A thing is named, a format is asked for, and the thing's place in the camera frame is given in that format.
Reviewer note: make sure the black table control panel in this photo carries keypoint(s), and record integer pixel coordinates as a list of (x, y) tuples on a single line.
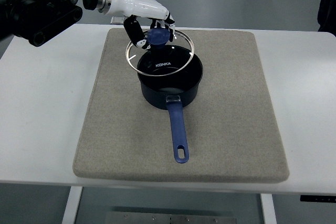
[(318, 198)]

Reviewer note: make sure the beige felt mat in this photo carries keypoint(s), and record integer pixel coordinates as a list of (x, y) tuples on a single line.
[(227, 134)]

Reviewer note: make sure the glass pot lid blue knob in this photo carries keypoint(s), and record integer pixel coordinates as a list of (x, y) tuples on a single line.
[(164, 59)]

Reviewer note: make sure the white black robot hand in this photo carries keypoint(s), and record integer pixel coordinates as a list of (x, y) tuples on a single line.
[(130, 10)]

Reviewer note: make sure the white table leg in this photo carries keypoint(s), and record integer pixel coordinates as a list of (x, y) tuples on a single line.
[(268, 209), (72, 205)]

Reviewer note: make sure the white table leg right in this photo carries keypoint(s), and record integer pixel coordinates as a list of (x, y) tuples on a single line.
[(268, 209)]

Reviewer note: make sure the dark blue saucepan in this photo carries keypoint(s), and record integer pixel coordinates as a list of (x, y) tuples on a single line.
[(173, 93)]

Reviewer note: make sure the dark clothed person at right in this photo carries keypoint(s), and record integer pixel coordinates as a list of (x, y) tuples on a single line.
[(326, 16)]

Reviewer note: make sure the white table leg left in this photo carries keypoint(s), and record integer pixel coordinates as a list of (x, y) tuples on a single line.
[(72, 205)]

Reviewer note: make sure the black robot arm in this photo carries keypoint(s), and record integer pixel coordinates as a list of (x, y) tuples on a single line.
[(39, 21)]

